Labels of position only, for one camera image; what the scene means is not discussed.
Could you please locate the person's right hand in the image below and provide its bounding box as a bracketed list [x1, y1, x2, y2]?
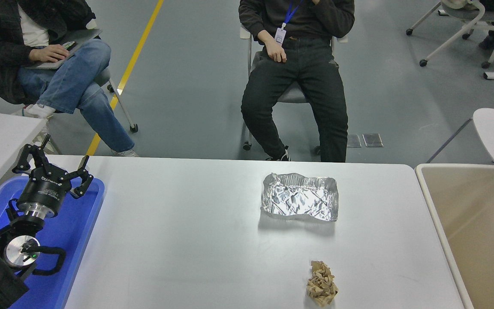
[264, 42, 287, 63]
[28, 44, 71, 63]

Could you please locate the grey office chair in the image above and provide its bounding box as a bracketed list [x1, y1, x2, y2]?
[86, 18, 139, 133]
[406, 0, 494, 69]
[240, 26, 349, 151]

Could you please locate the crumpled tan paper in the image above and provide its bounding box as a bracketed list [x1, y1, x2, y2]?
[307, 260, 339, 307]

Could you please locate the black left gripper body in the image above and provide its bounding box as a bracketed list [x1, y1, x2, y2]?
[18, 165, 72, 212]

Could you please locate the grey laptop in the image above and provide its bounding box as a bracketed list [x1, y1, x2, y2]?
[26, 28, 102, 70]

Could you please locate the blue plastic tray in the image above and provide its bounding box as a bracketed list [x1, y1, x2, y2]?
[0, 175, 106, 309]

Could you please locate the large pale bin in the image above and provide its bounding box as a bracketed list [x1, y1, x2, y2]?
[415, 163, 494, 309]

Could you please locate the blue lanyard with badge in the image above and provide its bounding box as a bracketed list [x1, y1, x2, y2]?
[274, 0, 304, 45]

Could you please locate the foil tray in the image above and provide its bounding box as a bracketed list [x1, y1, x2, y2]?
[261, 173, 340, 222]

